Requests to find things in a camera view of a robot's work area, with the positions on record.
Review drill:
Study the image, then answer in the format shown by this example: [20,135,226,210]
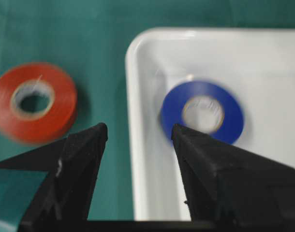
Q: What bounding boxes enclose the red tape roll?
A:
[0,62,77,144]

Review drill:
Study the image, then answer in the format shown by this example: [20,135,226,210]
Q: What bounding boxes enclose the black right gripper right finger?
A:
[171,124,295,232]

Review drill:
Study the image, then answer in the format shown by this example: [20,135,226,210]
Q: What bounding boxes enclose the blue tape roll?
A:
[160,80,244,144]

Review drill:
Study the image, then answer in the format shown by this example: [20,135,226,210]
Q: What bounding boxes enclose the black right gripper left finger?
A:
[0,123,108,232]

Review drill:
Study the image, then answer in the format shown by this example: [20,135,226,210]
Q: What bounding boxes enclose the white plastic tray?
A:
[125,28,295,220]

